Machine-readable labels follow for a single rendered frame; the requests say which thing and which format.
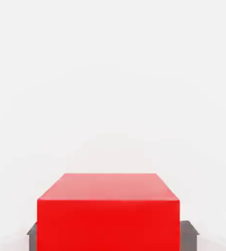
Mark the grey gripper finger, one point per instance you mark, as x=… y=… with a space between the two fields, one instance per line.
x=187 y=237

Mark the small red cube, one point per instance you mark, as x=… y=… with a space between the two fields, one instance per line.
x=108 y=225

